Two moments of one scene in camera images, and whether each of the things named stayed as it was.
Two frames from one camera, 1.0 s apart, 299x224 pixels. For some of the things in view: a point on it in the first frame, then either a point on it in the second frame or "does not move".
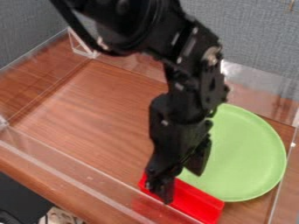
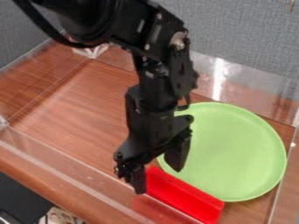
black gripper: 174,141 to 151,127
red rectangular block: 191,202 does not move
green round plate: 247,157 does not move
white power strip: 57,216 does not move
